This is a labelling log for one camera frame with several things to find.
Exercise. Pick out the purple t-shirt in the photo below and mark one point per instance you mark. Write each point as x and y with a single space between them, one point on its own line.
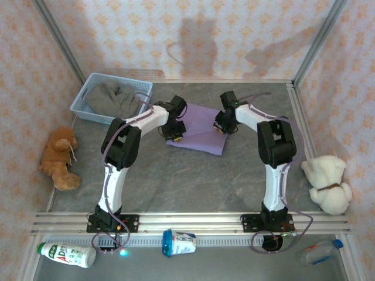
199 134

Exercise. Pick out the grey knit trousers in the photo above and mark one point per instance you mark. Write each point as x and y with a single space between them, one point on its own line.
114 99

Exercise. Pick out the light blue plastic basket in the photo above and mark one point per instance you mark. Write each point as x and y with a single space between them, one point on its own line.
79 104

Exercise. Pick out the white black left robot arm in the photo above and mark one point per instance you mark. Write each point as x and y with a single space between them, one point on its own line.
112 187

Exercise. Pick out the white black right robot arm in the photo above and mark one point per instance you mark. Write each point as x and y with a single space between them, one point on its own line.
274 187

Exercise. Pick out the white cup blue lid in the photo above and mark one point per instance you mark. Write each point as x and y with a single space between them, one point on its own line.
181 243

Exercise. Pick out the brown teddy bear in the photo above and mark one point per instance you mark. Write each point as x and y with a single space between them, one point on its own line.
57 152

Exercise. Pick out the white teddy bear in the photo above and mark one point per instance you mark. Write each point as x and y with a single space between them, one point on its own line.
328 181

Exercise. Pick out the white bottle green cap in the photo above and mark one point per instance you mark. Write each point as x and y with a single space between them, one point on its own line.
67 255

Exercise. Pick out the clear bottle blue cap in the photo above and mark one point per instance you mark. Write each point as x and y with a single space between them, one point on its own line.
319 253

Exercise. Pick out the aluminium mounting rail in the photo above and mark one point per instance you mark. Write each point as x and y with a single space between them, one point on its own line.
190 222

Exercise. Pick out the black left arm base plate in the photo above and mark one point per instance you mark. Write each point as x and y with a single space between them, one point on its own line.
132 224

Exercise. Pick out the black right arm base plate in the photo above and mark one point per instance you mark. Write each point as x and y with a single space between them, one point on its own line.
249 222

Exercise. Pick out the aluminium frame post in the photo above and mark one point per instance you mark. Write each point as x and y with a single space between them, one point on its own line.
319 41
58 41

